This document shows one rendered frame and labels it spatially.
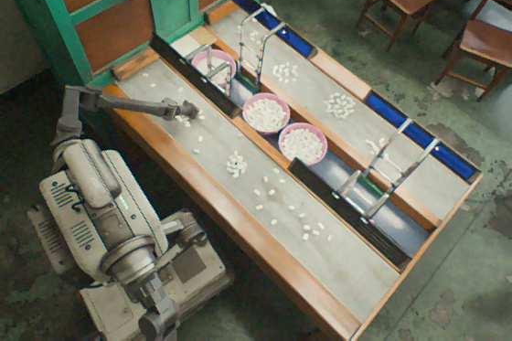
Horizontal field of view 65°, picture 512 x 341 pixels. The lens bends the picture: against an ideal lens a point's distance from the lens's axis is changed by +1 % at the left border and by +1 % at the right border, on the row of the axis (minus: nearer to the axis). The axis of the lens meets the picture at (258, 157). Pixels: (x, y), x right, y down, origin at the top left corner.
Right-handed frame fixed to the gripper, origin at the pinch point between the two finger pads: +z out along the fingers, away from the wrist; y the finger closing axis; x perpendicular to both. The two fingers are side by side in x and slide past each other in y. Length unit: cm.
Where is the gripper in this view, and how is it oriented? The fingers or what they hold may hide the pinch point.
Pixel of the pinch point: (198, 109)
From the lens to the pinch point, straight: 225.8
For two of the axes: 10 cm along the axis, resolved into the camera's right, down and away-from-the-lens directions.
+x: -5.2, 7.6, 4.0
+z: 4.7, -1.4, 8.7
